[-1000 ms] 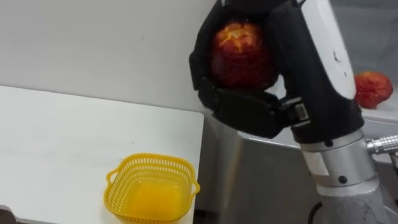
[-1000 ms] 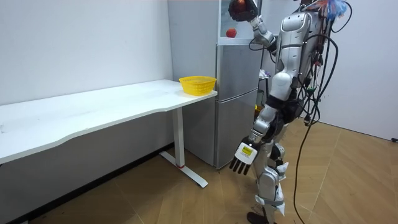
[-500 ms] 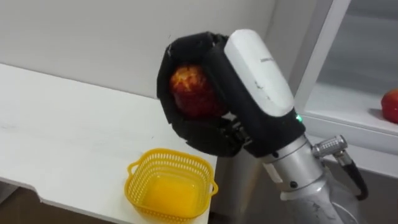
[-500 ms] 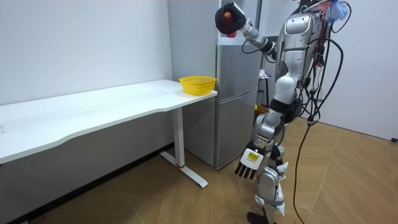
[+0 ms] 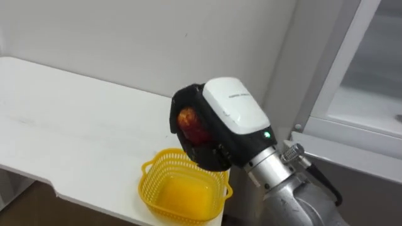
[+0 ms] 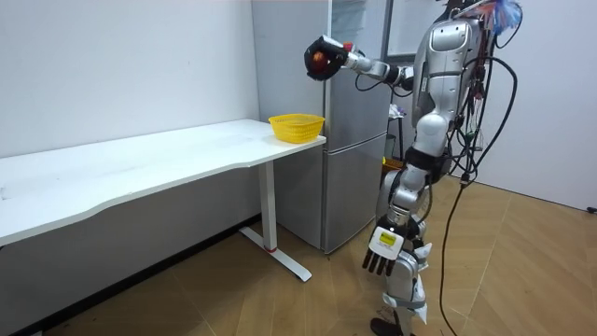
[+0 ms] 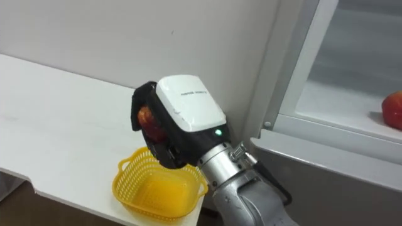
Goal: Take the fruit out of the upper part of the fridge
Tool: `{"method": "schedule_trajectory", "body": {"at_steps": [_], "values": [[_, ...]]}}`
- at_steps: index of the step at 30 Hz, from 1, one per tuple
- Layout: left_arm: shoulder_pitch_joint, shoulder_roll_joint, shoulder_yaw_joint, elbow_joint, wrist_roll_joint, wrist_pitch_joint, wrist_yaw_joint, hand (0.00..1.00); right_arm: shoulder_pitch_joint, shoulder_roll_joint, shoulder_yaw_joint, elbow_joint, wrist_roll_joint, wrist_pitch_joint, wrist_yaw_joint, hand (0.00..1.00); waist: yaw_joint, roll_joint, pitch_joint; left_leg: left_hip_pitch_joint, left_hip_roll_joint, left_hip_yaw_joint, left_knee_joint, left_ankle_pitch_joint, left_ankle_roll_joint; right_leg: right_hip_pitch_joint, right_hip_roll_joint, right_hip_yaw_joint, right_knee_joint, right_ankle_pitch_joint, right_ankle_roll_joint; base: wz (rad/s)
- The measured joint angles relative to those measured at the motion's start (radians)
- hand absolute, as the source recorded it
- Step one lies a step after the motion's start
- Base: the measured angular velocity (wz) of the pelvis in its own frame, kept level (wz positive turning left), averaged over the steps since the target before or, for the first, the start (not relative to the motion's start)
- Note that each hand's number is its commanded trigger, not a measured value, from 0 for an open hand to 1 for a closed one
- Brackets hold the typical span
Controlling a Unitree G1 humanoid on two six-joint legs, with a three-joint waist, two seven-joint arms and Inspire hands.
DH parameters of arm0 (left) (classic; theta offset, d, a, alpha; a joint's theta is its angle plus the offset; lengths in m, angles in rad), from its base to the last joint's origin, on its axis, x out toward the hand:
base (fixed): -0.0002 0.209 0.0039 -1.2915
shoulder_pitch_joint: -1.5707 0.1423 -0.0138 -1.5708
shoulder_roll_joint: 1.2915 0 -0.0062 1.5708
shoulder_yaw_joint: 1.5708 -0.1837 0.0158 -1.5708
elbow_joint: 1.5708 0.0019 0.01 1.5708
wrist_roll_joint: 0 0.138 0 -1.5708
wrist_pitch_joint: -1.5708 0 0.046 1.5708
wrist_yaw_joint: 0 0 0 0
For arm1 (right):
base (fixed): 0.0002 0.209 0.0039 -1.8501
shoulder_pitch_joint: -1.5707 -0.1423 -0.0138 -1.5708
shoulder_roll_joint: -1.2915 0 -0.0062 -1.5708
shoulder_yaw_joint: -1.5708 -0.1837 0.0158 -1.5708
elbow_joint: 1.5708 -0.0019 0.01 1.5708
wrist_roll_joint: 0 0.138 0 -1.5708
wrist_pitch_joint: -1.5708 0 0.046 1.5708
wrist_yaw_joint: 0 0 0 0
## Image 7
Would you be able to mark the red apple soft toy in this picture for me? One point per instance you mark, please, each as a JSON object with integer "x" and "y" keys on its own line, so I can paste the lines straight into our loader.
{"x": 394, "y": 110}
{"x": 147, "y": 120}

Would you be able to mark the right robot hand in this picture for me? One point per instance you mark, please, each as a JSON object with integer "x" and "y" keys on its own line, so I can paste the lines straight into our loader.
{"x": 188, "y": 103}

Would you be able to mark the yellow plastic mesh basket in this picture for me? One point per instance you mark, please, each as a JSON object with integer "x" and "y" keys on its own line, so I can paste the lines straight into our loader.
{"x": 157, "y": 194}

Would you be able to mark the grey fridge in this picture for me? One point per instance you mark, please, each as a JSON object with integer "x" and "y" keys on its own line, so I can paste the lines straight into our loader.
{"x": 329, "y": 194}

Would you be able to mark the white table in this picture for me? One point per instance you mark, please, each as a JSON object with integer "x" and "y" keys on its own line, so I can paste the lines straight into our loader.
{"x": 63, "y": 125}

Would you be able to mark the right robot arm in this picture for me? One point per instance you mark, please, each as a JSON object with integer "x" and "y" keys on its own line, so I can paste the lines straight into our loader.
{"x": 238, "y": 201}

